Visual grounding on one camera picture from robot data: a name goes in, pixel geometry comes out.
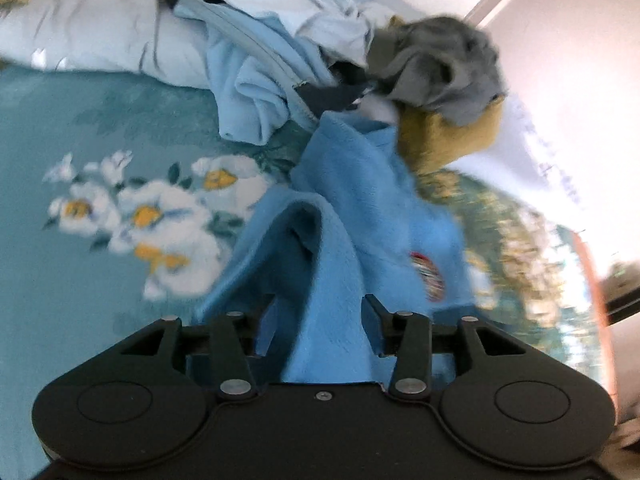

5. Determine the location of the blue fleece zip jacket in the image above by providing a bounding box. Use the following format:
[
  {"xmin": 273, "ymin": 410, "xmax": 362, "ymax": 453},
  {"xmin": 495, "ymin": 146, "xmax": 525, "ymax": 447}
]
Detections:
[{"xmin": 194, "ymin": 112, "xmax": 475, "ymax": 384}]

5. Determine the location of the mustard yellow garment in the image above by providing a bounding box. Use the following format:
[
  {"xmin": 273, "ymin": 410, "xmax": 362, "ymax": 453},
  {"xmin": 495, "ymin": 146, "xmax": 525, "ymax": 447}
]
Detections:
[{"xmin": 389, "ymin": 14, "xmax": 507, "ymax": 177}]

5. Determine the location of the teal floral bed blanket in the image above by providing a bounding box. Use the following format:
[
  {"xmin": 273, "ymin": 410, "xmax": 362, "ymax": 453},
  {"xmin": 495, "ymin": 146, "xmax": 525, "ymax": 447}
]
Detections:
[{"xmin": 1, "ymin": 62, "xmax": 615, "ymax": 479}]

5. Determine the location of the black device on shelf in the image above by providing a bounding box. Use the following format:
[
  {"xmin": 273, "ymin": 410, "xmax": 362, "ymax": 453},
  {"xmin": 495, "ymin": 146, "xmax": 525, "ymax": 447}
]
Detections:
[{"xmin": 601, "ymin": 261, "xmax": 640, "ymax": 325}]

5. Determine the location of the grey crumpled garment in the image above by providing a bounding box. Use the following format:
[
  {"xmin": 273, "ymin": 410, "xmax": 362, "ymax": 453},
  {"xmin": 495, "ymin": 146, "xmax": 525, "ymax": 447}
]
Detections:
[{"xmin": 367, "ymin": 16, "xmax": 504, "ymax": 126}]

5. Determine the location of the light blue garment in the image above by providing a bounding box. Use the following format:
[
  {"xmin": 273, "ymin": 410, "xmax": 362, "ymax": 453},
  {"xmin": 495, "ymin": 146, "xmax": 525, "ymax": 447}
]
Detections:
[{"xmin": 169, "ymin": 0, "xmax": 394, "ymax": 145}]

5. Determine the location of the grey floral pillow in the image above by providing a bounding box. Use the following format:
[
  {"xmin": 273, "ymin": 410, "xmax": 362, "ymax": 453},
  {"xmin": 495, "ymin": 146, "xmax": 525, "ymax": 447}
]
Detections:
[{"xmin": 1, "ymin": 0, "xmax": 208, "ymax": 89}]

